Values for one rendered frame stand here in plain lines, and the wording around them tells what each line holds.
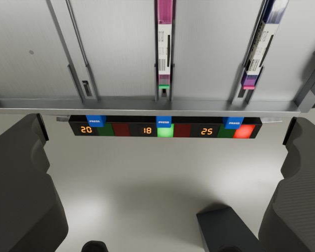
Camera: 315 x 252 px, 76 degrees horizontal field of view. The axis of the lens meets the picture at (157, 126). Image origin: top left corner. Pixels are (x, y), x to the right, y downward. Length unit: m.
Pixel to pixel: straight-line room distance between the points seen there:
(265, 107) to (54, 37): 0.29
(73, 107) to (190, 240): 0.98
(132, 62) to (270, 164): 0.99
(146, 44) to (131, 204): 0.94
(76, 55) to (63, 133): 0.88
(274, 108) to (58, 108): 0.31
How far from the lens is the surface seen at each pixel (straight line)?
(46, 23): 0.28
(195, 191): 1.08
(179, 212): 1.11
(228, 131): 0.38
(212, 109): 0.30
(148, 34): 0.25
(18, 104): 0.36
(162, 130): 0.36
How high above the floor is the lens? 1.02
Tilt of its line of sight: 88 degrees down
